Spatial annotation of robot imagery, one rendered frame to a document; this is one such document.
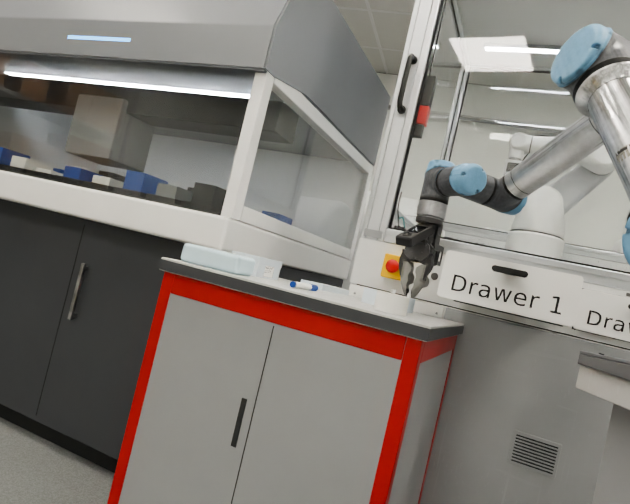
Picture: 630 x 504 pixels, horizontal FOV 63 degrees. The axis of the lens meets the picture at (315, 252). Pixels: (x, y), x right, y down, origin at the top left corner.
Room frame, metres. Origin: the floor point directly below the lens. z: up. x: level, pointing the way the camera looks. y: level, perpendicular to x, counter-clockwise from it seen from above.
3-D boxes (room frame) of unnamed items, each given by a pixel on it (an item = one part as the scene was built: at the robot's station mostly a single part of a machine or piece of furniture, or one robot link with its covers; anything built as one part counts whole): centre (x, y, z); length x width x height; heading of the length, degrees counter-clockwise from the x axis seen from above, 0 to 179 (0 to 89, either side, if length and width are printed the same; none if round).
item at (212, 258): (1.20, 0.21, 0.78); 0.15 x 0.10 x 0.04; 73
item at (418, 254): (1.35, -0.28, 0.95); 0.09 x 0.08 x 0.12; 141
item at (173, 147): (2.41, 0.89, 1.13); 1.78 x 1.14 x 0.45; 67
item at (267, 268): (1.38, 0.15, 0.79); 0.13 x 0.09 x 0.05; 156
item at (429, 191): (1.34, -0.28, 1.11); 0.09 x 0.08 x 0.11; 20
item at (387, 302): (1.09, -0.18, 0.78); 0.07 x 0.07 x 0.04
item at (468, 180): (1.26, -0.32, 1.11); 0.11 x 0.11 x 0.08; 20
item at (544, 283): (1.14, -0.43, 0.87); 0.29 x 0.02 x 0.11; 67
